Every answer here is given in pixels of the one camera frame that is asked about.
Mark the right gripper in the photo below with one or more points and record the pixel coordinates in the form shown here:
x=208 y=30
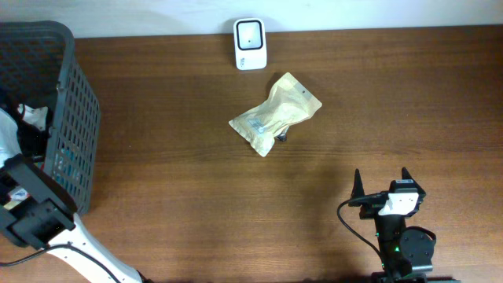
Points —
x=368 y=211

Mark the kraft paper pouch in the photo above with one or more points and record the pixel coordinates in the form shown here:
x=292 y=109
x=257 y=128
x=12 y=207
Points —
x=288 y=104

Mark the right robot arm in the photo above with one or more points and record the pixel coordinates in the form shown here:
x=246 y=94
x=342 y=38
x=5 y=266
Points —
x=405 y=251

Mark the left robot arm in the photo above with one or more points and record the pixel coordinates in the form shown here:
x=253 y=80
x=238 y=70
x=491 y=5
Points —
x=37 y=212

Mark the grey plastic mesh basket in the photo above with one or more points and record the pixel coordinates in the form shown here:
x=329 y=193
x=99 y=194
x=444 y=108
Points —
x=39 y=69

